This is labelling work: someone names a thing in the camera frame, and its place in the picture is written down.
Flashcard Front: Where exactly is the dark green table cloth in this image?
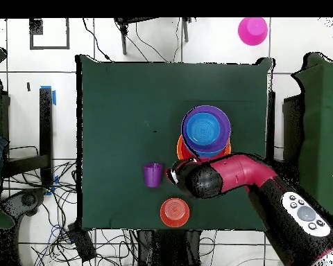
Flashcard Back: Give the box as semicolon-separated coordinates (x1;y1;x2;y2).
75;54;273;231

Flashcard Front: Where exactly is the small blue bowl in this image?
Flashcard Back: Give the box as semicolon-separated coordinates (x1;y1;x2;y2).
186;112;221;146

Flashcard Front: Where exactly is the black camera tripod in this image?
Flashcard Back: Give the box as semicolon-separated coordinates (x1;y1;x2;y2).
113;17;194;55

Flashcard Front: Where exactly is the small red-orange bowl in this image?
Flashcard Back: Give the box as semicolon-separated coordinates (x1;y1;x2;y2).
160;197;191;228

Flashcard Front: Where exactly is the wide red-orange bowl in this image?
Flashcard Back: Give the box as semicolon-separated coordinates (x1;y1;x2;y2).
180;139;231;163

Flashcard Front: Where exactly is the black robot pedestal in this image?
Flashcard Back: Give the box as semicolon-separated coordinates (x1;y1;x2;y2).
137;229;203;266

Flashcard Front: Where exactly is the large orange bowl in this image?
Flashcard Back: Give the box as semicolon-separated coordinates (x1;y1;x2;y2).
176;134;232;162

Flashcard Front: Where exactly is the cable bundle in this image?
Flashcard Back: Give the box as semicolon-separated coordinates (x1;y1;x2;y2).
5;160;139;266

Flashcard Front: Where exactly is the wide purple bowl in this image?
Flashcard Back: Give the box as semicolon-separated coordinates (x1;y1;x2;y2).
180;105;232;152

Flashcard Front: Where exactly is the black power strip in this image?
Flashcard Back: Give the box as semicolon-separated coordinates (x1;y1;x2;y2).
67;223;97;263

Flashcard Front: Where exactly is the large pink bowl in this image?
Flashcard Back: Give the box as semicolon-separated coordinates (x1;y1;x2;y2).
237;17;268;46

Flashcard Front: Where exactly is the purple cup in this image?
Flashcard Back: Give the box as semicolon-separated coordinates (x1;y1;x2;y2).
143;162;164;188

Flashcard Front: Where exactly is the grey square floor frame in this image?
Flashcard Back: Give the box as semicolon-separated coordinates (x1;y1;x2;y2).
29;18;71;51

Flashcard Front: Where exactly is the black metal stand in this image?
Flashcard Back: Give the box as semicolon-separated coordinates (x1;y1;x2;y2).
2;87;55;189

